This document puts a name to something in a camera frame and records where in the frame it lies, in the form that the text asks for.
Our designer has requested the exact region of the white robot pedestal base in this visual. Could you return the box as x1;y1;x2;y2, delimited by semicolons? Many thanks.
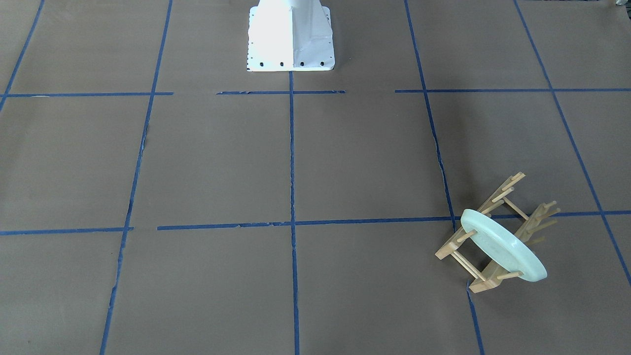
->
246;0;336;72

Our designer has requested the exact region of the light green ceramic plate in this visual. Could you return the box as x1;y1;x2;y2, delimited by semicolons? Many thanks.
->
460;209;548;282

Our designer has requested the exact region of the wooden dish rack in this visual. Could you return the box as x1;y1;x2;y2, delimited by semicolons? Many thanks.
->
435;172;561;293

